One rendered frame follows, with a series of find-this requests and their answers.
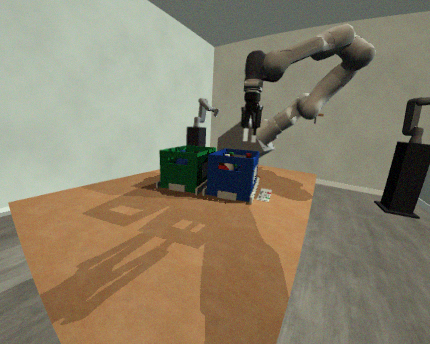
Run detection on blue crate with dividers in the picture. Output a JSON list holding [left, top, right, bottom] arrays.
[[207, 148, 259, 202]]

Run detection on green crate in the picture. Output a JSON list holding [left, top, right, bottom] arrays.
[[159, 145, 216, 193]]

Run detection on blue bottle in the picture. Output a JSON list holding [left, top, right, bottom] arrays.
[[176, 150, 187, 165]]

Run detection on beige paper pick list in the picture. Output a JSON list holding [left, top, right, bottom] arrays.
[[257, 188, 272, 202]]

